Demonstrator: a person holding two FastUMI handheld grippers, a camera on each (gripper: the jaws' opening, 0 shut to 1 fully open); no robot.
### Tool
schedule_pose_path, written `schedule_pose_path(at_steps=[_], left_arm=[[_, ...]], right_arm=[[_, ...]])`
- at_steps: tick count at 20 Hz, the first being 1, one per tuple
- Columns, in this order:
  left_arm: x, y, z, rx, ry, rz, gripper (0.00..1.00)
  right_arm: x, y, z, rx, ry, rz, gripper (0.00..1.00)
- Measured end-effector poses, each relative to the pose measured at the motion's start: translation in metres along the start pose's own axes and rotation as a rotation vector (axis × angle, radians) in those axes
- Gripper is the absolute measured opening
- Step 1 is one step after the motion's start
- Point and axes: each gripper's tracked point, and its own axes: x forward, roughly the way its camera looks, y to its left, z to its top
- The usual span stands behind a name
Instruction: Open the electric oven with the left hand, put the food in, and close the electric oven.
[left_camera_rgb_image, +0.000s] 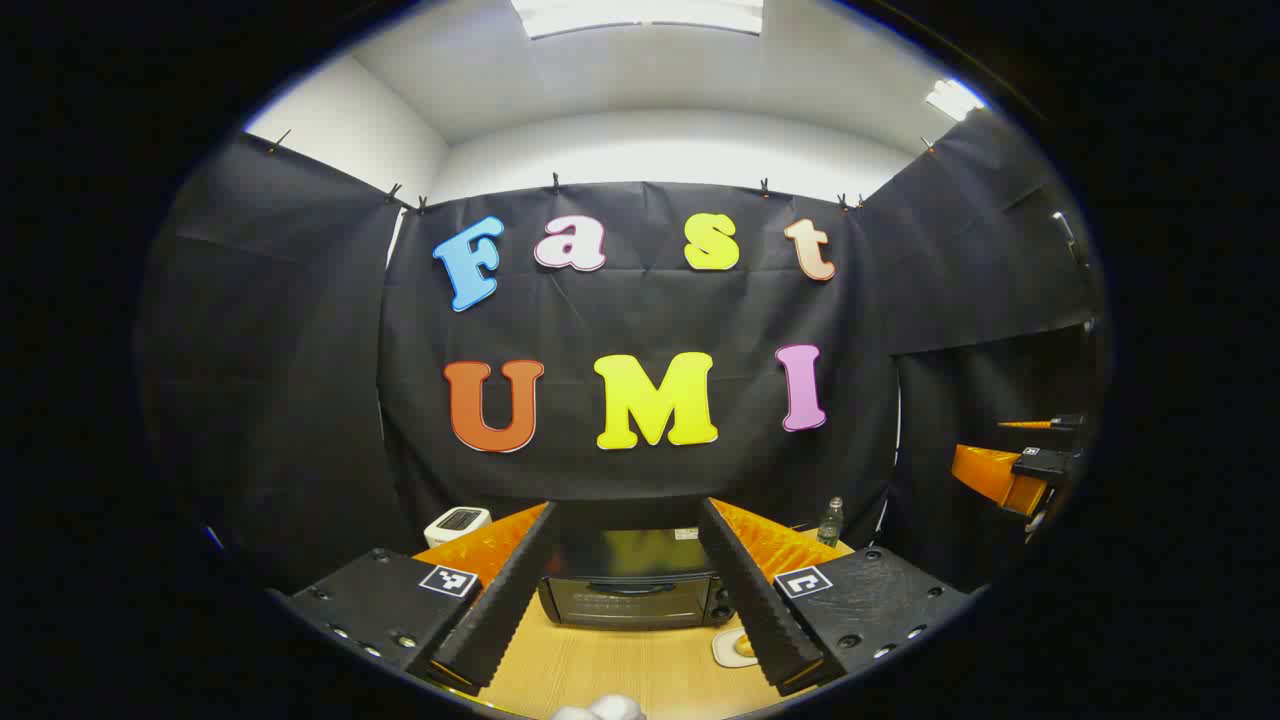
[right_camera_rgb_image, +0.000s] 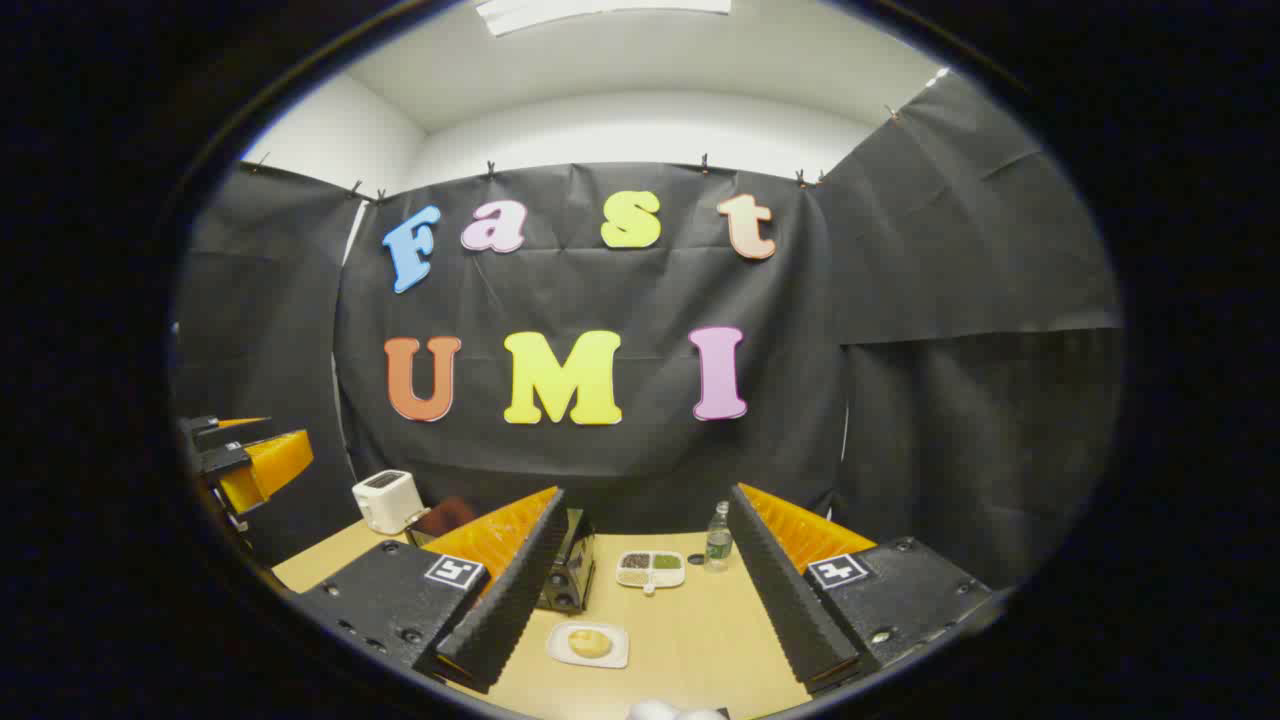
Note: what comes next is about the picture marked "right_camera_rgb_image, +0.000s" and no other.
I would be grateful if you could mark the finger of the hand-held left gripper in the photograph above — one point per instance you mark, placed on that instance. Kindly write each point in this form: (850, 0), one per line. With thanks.
(265, 465)
(220, 433)

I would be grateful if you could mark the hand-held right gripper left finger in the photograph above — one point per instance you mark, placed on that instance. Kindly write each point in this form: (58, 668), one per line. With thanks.
(510, 590)

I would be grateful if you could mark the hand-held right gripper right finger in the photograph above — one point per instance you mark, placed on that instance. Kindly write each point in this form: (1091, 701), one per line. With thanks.
(785, 590)

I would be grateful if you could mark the black electric oven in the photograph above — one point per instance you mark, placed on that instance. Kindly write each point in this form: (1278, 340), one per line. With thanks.
(570, 560)

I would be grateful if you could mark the golden bread bun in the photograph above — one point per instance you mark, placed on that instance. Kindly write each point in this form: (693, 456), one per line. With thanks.
(590, 643)

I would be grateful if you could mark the clear plastic water bottle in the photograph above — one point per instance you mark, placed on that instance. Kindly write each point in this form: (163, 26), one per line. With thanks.
(718, 545)

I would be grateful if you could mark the white square plate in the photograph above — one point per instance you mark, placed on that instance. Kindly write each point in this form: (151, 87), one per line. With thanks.
(560, 656)

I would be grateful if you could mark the white toaster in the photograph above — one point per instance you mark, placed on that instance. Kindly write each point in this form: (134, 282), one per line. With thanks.
(388, 500)

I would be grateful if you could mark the white divided seasoning dish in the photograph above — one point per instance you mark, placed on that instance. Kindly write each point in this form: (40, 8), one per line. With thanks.
(650, 581)

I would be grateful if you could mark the ceiling light panel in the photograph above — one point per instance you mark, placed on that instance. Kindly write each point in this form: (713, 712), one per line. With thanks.
(600, 12)

